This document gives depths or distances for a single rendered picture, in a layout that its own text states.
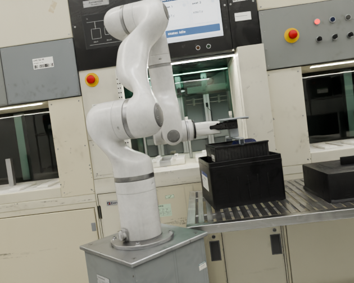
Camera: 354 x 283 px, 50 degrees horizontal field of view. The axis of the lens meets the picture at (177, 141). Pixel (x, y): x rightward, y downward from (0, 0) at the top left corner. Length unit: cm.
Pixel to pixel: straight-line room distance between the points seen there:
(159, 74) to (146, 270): 73
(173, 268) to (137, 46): 67
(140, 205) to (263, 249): 97
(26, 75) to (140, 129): 102
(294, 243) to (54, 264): 118
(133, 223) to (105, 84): 92
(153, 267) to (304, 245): 106
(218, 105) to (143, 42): 155
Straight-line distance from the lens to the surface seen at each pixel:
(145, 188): 110
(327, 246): 200
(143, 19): 127
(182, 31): 185
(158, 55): 144
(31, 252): 209
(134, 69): 116
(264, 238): 192
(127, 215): 111
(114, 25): 134
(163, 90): 144
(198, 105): 271
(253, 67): 179
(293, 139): 186
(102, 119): 110
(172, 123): 137
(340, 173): 137
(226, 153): 142
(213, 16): 187
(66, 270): 206
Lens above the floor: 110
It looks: 3 degrees down
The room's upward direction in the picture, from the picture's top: 7 degrees counter-clockwise
